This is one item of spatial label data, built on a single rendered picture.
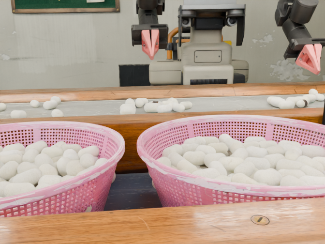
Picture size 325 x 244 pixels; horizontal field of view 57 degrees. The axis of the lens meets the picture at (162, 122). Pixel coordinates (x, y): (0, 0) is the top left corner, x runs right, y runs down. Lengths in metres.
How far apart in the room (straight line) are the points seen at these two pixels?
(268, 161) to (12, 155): 0.32
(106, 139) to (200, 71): 0.94
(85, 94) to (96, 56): 1.96
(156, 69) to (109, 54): 1.23
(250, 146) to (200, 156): 0.07
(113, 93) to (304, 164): 0.59
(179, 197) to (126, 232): 0.11
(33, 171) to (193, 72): 1.03
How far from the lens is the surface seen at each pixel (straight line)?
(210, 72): 1.32
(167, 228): 0.20
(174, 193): 0.30
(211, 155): 0.38
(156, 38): 0.82
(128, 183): 0.47
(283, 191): 0.25
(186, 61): 1.35
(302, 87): 0.98
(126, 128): 0.48
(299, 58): 0.93
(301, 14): 0.95
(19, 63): 3.01
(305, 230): 0.21
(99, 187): 0.31
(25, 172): 0.37
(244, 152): 0.40
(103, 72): 2.80
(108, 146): 0.41
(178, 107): 0.64
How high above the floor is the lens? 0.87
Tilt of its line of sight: 14 degrees down
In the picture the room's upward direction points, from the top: 1 degrees counter-clockwise
